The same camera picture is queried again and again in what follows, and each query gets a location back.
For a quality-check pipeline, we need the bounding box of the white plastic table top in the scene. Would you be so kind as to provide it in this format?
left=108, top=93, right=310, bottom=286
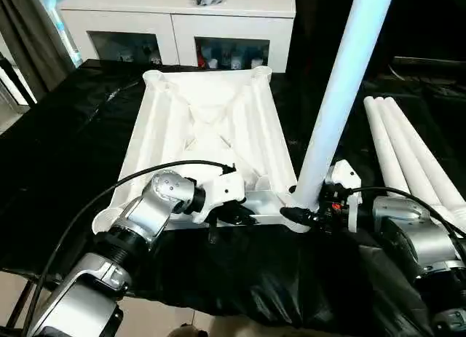
left=90, top=66, right=321, bottom=236

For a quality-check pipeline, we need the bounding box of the white plastic table leg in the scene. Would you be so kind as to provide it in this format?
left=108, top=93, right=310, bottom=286
left=374, top=96, right=443, bottom=207
left=384, top=95, right=466, bottom=239
left=295, top=0, right=398, bottom=213
left=363, top=98, right=405, bottom=199

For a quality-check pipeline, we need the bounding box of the black glossy mat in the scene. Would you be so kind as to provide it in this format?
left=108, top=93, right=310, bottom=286
left=0, top=58, right=466, bottom=334

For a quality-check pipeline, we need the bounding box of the dark robot torso part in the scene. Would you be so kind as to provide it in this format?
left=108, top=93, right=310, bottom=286
left=170, top=324, right=208, bottom=337

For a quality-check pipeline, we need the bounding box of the long black bar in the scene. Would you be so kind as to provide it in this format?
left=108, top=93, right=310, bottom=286
left=392, top=55, right=466, bottom=71

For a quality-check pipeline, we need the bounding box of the white cabinet with glass doors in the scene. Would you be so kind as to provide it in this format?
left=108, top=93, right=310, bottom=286
left=58, top=0, right=296, bottom=74

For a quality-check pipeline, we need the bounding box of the light blue plastic wrap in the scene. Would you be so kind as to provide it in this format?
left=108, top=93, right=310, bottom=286
left=47, top=0, right=79, bottom=67

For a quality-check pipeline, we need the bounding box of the grey curtain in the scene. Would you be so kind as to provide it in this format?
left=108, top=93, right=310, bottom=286
left=0, top=0, right=74, bottom=105

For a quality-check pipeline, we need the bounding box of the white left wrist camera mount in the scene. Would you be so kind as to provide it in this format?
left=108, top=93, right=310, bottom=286
left=194, top=164, right=248, bottom=223

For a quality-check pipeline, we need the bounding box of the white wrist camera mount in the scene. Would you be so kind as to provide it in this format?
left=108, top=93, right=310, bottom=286
left=325, top=160, right=363, bottom=232
left=194, top=164, right=248, bottom=223

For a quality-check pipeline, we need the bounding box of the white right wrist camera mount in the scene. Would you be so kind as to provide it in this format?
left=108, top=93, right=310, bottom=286
left=325, top=160, right=363, bottom=232

